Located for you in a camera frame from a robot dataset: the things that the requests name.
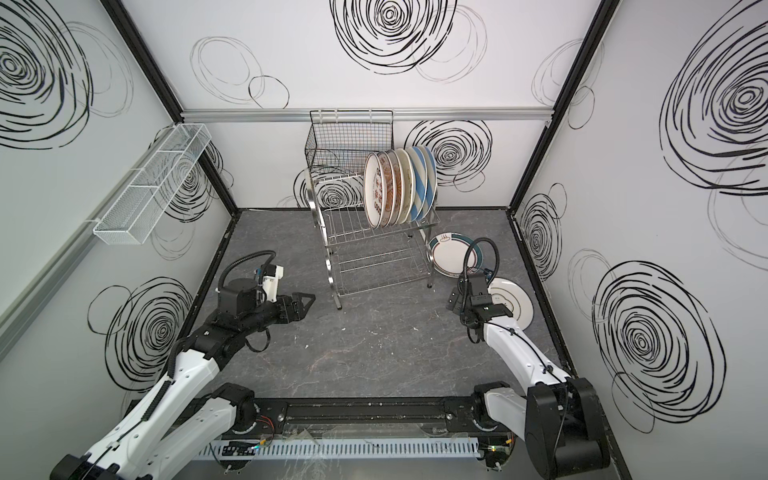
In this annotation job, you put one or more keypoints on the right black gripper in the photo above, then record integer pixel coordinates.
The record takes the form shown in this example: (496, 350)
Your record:
(460, 297)

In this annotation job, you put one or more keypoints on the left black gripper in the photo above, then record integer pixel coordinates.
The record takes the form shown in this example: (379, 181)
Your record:
(289, 308)

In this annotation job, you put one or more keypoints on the white plate green emblem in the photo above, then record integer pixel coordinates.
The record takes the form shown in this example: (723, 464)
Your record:
(514, 297)

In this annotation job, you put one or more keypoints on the green rimmed white plate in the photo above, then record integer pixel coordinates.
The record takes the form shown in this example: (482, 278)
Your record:
(448, 250)

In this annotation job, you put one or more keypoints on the orange sunburst plate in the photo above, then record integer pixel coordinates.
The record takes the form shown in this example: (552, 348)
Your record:
(388, 175)
(401, 187)

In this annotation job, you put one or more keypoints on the blue striped plate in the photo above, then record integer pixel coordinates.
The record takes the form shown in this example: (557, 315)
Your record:
(424, 183)
(432, 178)

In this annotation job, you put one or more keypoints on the cream floral plate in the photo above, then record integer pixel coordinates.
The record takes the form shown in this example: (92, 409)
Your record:
(413, 187)

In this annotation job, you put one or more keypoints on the white plate red characters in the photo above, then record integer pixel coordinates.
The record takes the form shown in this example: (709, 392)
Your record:
(373, 190)

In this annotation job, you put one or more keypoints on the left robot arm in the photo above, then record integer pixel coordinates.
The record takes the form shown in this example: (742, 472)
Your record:
(174, 420)

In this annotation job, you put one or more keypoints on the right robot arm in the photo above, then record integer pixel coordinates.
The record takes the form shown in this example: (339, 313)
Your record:
(553, 456)

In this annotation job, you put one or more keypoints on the steel two-tier dish rack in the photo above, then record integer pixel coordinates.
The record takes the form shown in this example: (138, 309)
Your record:
(358, 257)

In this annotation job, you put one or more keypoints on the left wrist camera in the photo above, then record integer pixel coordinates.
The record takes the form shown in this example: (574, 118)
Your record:
(269, 276)

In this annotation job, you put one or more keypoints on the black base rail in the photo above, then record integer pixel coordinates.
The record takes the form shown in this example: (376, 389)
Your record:
(372, 414)

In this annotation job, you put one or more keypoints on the white slotted cable duct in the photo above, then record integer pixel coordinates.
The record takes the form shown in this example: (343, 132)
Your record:
(343, 449)

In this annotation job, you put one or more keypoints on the dark wire mesh basket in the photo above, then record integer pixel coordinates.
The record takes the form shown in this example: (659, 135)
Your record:
(342, 139)

